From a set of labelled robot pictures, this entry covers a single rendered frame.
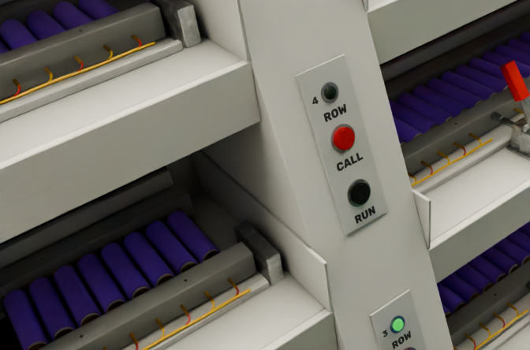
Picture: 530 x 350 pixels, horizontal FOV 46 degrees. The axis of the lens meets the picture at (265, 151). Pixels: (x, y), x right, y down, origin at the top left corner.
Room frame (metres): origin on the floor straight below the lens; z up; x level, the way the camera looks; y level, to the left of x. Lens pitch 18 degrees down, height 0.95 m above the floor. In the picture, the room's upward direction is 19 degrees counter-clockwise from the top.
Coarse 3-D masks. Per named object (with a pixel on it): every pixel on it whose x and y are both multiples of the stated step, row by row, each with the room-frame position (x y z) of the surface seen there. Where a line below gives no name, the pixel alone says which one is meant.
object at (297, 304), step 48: (144, 192) 0.53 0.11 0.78; (240, 192) 0.48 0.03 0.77; (48, 240) 0.49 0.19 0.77; (240, 240) 0.46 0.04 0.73; (288, 240) 0.42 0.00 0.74; (240, 288) 0.43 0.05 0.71; (288, 288) 0.42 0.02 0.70; (144, 336) 0.41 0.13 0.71; (192, 336) 0.40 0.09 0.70; (240, 336) 0.39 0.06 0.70; (288, 336) 0.38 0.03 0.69
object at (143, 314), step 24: (216, 264) 0.43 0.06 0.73; (240, 264) 0.43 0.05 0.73; (168, 288) 0.42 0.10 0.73; (192, 288) 0.42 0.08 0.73; (216, 288) 0.43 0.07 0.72; (120, 312) 0.41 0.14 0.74; (144, 312) 0.40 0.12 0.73; (168, 312) 0.41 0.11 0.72; (72, 336) 0.39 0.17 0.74; (96, 336) 0.39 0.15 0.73; (120, 336) 0.40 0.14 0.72; (168, 336) 0.39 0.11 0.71
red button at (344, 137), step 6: (336, 132) 0.41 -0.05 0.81; (342, 132) 0.41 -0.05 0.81; (348, 132) 0.41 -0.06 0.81; (336, 138) 0.41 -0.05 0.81; (342, 138) 0.41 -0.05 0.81; (348, 138) 0.41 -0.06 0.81; (354, 138) 0.41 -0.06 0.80; (336, 144) 0.41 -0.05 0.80; (342, 144) 0.41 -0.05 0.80; (348, 144) 0.41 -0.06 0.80
